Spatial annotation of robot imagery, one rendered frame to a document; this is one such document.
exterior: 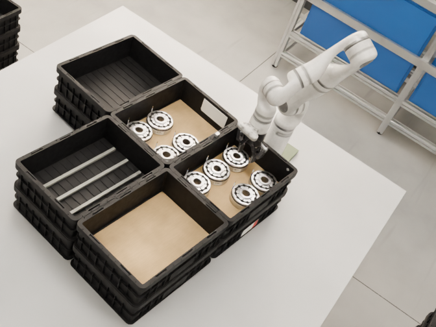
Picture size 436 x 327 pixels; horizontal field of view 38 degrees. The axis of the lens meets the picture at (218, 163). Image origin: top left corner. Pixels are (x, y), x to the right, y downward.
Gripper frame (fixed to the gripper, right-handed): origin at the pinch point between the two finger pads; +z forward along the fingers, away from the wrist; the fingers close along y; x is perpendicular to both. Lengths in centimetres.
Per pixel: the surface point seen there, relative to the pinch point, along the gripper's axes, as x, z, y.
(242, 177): 2.3, 8.0, -3.8
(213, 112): -5.6, 1.8, 23.7
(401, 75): -180, 46, 21
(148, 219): 45.2, 8.1, -0.1
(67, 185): 60, 8, 26
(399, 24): -176, 18, 36
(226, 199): 15.4, 8.0, -8.1
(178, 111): 1.4, 7.8, 34.8
